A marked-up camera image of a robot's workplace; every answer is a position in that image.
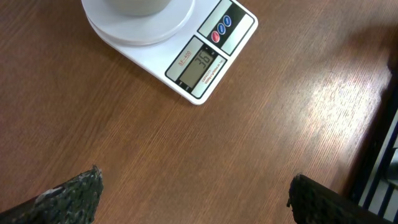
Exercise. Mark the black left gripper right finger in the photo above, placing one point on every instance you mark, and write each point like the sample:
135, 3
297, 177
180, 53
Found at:
313, 203

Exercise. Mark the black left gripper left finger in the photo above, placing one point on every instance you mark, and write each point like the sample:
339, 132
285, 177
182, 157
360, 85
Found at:
72, 202

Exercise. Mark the white digital kitchen scale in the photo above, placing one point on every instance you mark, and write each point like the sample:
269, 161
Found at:
189, 45

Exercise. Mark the aluminium frame rail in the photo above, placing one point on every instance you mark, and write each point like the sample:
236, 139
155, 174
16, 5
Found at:
375, 176

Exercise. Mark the white bowl on scale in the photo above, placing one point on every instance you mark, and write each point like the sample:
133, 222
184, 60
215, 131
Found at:
138, 7

